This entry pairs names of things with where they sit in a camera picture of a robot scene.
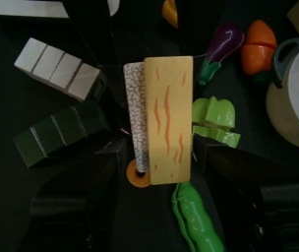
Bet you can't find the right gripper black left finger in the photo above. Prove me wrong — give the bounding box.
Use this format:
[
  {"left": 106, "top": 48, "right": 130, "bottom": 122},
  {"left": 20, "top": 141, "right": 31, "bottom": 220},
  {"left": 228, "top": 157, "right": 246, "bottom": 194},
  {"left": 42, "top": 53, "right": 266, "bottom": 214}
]
[{"left": 20, "top": 137, "right": 129, "bottom": 252}]

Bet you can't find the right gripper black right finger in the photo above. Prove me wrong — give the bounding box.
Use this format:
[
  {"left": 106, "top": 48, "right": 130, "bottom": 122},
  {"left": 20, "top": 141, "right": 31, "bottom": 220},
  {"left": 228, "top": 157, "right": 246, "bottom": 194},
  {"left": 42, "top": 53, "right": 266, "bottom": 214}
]
[{"left": 194, "top": 137, "right": 299, "bottom": 252}]

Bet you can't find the white crackle-print toy rice block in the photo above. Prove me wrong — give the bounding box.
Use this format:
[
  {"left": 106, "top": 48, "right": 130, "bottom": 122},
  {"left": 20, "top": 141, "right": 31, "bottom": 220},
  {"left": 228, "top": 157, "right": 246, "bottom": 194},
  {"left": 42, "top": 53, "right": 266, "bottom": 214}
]
[{"left": 122, "top": 61, "right": 153, "bottom": 175}]

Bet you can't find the yellow toy egg slab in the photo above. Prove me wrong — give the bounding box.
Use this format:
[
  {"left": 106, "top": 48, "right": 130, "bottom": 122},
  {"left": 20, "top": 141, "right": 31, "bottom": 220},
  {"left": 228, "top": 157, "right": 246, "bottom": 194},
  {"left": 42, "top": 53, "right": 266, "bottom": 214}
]
[{"left": 142, "top": 55, "right": 196, "bottom": 186}]

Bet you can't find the white segmented toy block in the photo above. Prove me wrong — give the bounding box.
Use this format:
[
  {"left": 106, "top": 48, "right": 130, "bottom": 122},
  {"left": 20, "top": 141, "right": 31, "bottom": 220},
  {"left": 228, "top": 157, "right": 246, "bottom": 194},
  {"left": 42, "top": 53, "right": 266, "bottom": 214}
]
[{"left": 14, "top": 36, "right": 105, "bottom": 102}]

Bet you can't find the green toy pea pod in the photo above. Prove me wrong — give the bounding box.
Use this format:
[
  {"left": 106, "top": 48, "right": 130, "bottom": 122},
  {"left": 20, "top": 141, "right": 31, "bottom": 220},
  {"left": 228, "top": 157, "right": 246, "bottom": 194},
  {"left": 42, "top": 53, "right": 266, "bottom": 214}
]
[{"left": 171, "top": 181, "right": 228, "bottom": 252}]

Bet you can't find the yellow toy fruit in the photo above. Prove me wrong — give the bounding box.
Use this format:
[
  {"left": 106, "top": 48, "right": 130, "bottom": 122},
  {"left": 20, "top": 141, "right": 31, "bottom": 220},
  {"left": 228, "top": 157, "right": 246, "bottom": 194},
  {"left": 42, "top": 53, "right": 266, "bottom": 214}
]
[{"left": 162, "top": 0, "right": 181, "bottom": 30}]

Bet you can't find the dark green segmented toy block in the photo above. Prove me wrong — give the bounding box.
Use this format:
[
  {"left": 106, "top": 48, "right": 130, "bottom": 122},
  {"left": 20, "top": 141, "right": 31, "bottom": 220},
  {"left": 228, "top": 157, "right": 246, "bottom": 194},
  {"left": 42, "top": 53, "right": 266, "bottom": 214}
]
[{"left": 12, "top": 99, "right": 113, "bottom": 168}]

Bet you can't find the purple toy eggplant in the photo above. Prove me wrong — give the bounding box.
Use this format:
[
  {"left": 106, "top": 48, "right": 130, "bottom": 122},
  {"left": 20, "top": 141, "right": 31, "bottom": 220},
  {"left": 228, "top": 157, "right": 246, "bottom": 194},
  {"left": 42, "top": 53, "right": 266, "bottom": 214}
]
[{"left": 197, "top": 22, "right": 246, "bottom": 88}]

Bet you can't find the light green cut toy vegetable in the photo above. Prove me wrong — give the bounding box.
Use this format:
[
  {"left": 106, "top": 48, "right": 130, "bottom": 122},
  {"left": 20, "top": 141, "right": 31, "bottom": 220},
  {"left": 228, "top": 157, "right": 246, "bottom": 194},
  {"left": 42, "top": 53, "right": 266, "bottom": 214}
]
[{"left": 190, "top": 95, "right": 244, "bottom": 149}]

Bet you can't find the orange toy carrot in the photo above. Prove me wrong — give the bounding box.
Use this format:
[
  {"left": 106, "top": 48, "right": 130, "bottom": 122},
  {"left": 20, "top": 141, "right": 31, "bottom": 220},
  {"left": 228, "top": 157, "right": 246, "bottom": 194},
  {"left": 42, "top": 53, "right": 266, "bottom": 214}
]
[{"left": 240, "top": 19, "right": 278, "bottom": 78}]

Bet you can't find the white round disc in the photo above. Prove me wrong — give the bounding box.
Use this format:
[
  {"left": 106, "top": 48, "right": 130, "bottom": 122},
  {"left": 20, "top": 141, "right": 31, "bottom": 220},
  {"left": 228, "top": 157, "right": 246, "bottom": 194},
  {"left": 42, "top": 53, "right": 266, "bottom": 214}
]
[{"left": 265, "top": 36, "right": 299, "bottom": 153}]

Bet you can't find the orange toy ring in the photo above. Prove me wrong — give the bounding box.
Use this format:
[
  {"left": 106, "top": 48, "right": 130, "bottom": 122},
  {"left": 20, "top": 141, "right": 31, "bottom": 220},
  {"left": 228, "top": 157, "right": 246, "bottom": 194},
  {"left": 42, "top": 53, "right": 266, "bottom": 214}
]
[{"left": 125, "top": 158, "right": 153, "bottom": 189}]

